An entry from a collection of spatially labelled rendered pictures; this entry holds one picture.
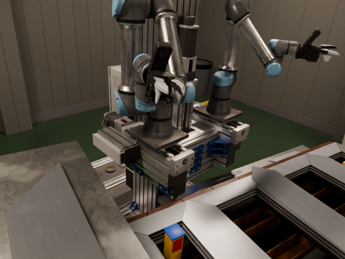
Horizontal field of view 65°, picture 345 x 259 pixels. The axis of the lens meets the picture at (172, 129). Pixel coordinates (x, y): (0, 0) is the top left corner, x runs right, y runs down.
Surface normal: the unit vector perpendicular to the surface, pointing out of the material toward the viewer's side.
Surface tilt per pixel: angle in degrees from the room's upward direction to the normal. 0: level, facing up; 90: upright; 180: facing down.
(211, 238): 0
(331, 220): 0
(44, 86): 90
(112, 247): 0
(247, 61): 90
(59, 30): 90
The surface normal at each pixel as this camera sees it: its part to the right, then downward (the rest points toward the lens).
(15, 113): 0.69, 0.36
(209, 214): 0.07, -0.89
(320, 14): -0.72, 0.27
